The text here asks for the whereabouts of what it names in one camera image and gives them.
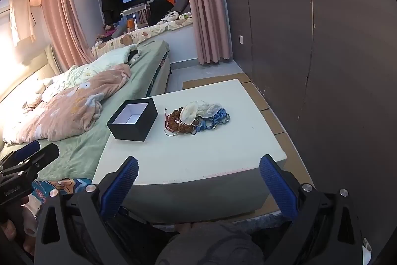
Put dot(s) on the black bag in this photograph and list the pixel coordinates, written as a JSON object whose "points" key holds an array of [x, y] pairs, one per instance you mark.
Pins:
{"points": [[159, 9]]}

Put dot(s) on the beige padded headboard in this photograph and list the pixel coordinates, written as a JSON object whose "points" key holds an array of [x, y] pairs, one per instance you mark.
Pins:
{"points": [[31, 66]]}

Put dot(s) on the colourful patterned mat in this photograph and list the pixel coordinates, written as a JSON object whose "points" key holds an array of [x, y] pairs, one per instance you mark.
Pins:
{"points": [[68, 185]]}

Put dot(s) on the bed with green sheet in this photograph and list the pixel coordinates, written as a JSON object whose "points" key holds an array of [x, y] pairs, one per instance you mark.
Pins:
{"points": [[93, 147]]}

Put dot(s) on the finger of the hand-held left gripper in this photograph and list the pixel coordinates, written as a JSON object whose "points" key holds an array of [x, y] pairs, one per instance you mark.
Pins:
{"points": [[40, 158], [27, 149]]}

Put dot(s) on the flat cardboard sheet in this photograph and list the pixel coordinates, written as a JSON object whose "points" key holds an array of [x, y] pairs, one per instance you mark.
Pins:
{"points": [[269, 109]]}

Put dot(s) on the white low table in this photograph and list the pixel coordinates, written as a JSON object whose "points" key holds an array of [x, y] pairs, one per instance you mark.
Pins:
{"points": [[201, 156]]}

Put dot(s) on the pink duck print blanket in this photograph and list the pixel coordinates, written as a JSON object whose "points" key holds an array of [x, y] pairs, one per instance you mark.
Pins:
{"points": [[71, 106]]}

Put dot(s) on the white pillow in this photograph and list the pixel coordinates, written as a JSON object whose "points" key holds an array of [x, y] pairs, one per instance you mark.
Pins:
{"points": [[105, 61]]}

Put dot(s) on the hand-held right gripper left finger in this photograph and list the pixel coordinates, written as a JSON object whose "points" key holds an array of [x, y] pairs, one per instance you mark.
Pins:
{"points": [[121, 184]]}

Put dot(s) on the dark brown wardrobe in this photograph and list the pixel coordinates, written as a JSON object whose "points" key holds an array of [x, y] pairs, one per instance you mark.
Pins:
{"points": [[325, 50]]}

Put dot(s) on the white wall socket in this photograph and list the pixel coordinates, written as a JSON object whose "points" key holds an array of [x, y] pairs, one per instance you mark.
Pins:
{"points": [[241, 39]]}

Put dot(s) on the black square box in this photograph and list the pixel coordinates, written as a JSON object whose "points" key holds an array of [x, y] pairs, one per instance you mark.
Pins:
{"points": [[130, 132]]}

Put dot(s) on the white hanging garment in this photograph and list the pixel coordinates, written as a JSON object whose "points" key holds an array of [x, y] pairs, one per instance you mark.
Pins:
{"points": [[21, 16]]}

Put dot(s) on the pink curtain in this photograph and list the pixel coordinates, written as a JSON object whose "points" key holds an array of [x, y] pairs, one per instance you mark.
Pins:
{"points": [[66, 19], [204, 4]]}

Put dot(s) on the thin silver bangle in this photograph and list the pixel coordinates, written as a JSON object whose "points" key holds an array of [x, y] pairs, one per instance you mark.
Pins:
{"points": [[171, 134]]}

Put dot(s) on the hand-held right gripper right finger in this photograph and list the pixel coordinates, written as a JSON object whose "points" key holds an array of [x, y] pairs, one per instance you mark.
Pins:
{"points": [[276, 187]]}

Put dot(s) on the small white folding table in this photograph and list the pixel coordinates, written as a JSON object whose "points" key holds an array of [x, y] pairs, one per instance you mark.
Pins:
{"points": [[133, 15]]}

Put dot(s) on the person's left hand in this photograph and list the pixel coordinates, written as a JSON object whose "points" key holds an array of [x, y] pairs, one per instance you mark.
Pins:
{"points": [[9, 229]]}

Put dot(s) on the floral window seat cushion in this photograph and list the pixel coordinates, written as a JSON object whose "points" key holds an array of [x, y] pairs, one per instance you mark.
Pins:
{"points": [[145, 32]]}

